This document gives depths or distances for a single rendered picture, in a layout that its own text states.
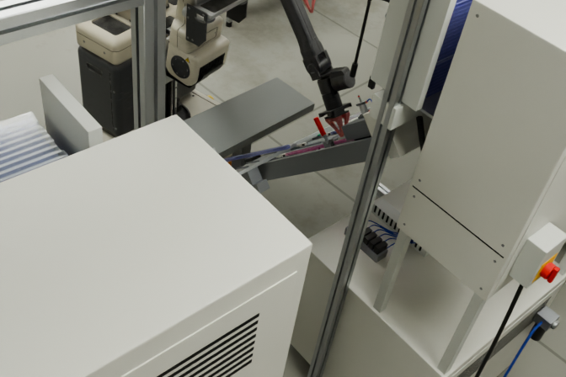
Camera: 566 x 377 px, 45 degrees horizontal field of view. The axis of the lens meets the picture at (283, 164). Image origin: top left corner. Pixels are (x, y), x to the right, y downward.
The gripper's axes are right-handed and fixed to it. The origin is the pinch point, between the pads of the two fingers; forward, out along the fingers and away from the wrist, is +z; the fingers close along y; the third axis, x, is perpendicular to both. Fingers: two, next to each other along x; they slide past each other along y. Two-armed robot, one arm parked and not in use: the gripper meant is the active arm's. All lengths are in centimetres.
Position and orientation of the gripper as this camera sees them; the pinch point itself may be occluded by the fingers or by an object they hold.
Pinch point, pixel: (343, 133)
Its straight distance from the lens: 233.0
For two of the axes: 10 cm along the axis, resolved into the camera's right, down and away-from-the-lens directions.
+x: -5.8, 0.5, 8.1
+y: 7.5, -3.6, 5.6
